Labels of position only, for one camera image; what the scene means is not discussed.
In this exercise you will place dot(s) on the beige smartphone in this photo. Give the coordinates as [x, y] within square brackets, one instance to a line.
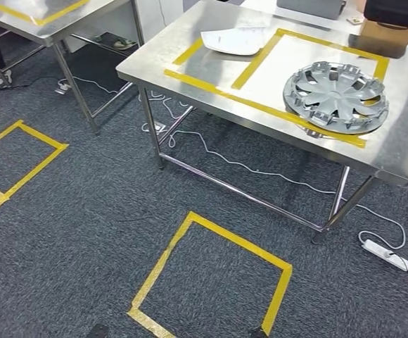
[354, 20]

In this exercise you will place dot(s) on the stainless steel table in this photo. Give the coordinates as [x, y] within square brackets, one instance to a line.
[95, 14]

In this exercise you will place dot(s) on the black hard case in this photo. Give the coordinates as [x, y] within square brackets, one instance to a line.
[397, 11]

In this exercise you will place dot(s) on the grey green slipper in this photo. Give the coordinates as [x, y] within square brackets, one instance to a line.
[124, 44]

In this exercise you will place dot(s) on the yellow floor tape square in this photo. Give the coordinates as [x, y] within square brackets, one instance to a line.
[239, 241]
[32, 174]

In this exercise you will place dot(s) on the white power strip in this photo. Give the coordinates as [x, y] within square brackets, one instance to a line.
[63, 87]
[160, 127]
[383, 253]

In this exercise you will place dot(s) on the brown cardboard box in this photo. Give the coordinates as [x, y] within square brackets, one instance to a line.
[388, 33]

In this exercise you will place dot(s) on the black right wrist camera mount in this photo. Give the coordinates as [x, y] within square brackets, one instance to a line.
[259, 332]

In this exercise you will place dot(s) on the white desk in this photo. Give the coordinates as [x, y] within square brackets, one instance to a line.
[260, 5]

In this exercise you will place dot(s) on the white curved plastic part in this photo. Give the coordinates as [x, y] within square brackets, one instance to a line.
[232, 42]

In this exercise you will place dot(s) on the stainless steel workbench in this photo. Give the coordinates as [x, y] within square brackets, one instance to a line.
[393, 140]

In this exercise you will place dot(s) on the silver wheel hubcap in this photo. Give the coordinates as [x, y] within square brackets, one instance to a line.
[334, 98]

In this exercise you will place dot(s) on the grey laptop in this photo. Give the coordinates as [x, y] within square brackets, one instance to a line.
[309, 7]

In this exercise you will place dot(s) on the white partition panel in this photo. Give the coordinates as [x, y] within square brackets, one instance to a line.
[161, 18]

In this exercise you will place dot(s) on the yellow tape table marking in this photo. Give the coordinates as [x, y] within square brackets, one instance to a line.
[38, 21]

